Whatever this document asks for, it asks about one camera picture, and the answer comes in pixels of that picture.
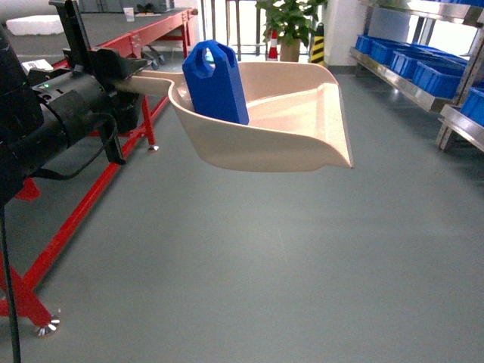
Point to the white foam block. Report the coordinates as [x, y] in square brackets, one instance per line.
[36, 25]

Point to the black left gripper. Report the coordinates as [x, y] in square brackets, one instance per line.
[120, 111]

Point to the beige plastic dustpan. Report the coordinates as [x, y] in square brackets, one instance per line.
[297, 121]

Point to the blue plastic part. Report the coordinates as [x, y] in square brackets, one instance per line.
[212, 74]

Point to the red white traffic cone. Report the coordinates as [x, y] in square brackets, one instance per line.
[273, 47]

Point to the green potted plant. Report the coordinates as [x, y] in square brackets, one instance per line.
[294, 22]

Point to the yellow black striped bollard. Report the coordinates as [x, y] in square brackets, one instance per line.
[317, 49]

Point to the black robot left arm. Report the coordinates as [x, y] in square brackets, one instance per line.
[44, 113]

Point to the paper cup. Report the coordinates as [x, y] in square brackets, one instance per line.
[129, 14]

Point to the stainless steel shelf rack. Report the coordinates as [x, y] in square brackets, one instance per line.
[434, 80]

